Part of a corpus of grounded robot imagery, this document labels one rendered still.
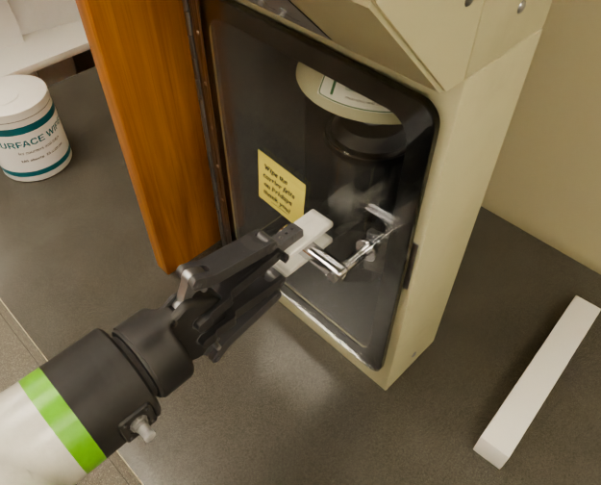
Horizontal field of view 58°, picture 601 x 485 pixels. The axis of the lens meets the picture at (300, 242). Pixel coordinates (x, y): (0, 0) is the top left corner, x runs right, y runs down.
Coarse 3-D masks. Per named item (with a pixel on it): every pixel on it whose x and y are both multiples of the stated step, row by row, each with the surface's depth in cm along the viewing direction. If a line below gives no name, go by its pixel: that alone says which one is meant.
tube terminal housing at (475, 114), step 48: (240, 0) 50; (528, 0) 38; (336, 48) 45; (480, 48) 36; (528, 48) 43; (432, 96) 40; (480, 96) 41; (480, 144) 47; (432, 192) 46; (480, 192) 55; (432, 240) 52; (432, 288) 61; (432, 336) 75; (384, 384) 72
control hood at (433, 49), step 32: (320, 0) 30; (352, 0) 26; (384, 0) 26; (416, 0) 28; (448, 0) 30; (480, 0) 33; (352, 32) 33; (384, 32) 29; (416, 32) 30; (448, 32) 32; (384, 64) 38; (416, 64) 32; (448, 64) 34
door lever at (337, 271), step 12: (360, 240) 55; (300, 252) 55; (312, 252) 54; (324, 252) 54; (360, 252) 54; (372, 252) 54; (324, 264) 53; (336, 264) 53; (348, 264) 53; (336, 276) 52
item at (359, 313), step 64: (256, 64) 52; (320, 64) 45; (256, 128) 58; (320, 128) 50; (384, 128) 44; (256, 192) 66; (320, 192) 56; (384, 192) 48; (384, 256) 54; (320, 320) 72; (384, 320) 60
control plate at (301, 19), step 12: (252, 0) 43; (264, 0) 40; (276, 0) 37; (288, 0) 35; (276, 12) 42; (288, 12) 39; (300, 12) 36; (300, 24) 41; (312, 24) 38; (324, 36) 40
